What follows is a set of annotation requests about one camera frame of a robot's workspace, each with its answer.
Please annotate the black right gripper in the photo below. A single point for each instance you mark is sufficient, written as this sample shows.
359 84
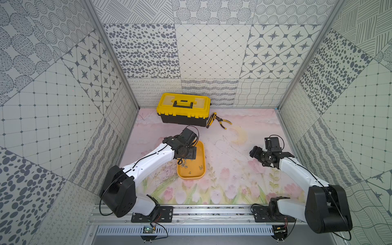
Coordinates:
255 153

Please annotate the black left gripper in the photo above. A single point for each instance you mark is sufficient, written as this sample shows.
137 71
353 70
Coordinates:
188 153

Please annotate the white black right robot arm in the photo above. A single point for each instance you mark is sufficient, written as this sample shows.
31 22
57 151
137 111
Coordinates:
326 209

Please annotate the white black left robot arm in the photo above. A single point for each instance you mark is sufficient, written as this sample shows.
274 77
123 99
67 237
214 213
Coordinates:
120 184

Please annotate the yellow plastic storage tray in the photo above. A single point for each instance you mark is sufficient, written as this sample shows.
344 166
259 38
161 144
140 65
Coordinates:
193 169

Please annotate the black right controller box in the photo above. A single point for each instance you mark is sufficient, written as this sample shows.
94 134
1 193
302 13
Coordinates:
280 233

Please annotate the black yellow toolbox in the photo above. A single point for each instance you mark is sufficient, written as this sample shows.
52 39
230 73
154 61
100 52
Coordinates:
184 109

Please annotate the green circuit board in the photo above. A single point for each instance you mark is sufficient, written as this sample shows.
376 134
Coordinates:
148 230

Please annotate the yellow handled pliers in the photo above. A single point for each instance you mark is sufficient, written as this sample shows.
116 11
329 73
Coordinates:
215 117

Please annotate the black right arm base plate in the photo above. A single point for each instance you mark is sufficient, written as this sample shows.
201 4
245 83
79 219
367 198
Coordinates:
270 213

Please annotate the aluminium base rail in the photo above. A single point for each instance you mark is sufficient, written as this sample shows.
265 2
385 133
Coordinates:
194 215

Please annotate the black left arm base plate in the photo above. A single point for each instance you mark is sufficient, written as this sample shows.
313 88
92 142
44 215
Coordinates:
148 210

